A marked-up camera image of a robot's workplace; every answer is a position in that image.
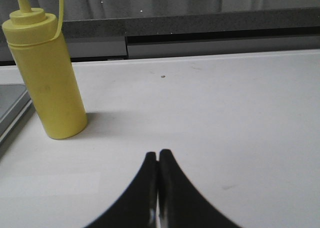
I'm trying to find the grey stone counter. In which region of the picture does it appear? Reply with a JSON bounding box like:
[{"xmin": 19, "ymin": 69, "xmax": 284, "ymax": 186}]
[{"xmin": 0, "ymin": 6, "xmax": 320, "ymax": 66}]

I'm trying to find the silver digital kitchen scale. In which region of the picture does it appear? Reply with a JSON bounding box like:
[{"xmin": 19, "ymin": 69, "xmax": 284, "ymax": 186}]
[{"xmin": 0, "ymin": 84, "xmax": 32, "ymax": 145}]

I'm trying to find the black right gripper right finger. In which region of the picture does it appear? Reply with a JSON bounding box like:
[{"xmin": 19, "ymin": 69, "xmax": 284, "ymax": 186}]
[{"xmin": 158, "ymin": 149, "xmax": 239, "ymax": 228}]

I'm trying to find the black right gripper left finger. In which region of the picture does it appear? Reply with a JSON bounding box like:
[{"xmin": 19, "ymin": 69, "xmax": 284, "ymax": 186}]
[{"xmin": 87, "ymin": 152, "xmax": 158, "ymax": 228}]

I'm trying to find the yellow squeeze bottle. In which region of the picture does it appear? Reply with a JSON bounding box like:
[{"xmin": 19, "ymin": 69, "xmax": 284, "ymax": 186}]
[{"xmin": 1, "ymin": 0, "xmax": 88, "ymax": 140}]

